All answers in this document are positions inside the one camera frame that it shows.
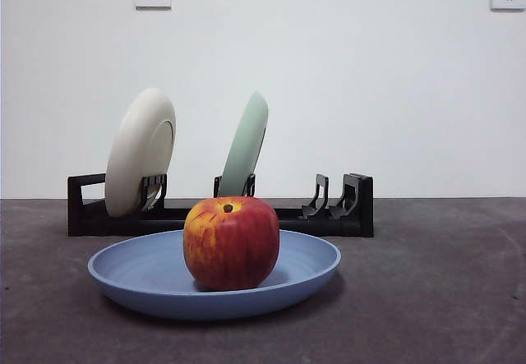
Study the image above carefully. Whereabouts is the red yellow apple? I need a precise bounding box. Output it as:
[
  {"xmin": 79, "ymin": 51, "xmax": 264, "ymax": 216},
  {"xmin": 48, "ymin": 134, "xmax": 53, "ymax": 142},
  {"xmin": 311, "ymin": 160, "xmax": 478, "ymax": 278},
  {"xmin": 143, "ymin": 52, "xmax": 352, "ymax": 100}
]
[{"xmin": 182, "ymin": 196, "xmax": 281, "ymax": 292}]

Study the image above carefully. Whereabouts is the blue plate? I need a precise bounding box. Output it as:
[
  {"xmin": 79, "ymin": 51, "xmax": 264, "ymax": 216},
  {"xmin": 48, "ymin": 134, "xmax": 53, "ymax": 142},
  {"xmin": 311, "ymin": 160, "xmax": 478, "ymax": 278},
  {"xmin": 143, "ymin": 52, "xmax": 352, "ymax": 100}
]
[{"xmin": 87, "ymin": 228, "xmax": 343, "ymax": 320}]

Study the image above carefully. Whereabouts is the pale green plate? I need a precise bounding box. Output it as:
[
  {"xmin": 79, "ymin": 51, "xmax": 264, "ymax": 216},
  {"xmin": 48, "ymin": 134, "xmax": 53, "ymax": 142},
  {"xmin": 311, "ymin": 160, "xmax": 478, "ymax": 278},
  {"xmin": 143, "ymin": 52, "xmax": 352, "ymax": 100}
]
[{"xmin": 216, "ymin": 90, "xmax": 270, "ymax": 199}]

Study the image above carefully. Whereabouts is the black plate rack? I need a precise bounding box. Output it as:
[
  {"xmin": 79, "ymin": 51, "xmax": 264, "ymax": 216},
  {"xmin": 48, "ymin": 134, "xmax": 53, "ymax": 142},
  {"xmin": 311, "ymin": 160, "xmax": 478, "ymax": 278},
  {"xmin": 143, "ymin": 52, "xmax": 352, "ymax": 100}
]
[{"xmin": 67, "ymin": 173, "xmax": 375, "ymax": 238}]

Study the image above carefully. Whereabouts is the cream white plate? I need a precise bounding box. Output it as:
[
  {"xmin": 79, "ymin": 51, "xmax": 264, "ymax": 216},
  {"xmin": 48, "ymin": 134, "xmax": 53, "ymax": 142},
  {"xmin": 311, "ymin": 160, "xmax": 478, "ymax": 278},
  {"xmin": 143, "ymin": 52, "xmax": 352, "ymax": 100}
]
[{"xmin": 104, "ymin": 87, "xmax": 178, "ymax": 219}]

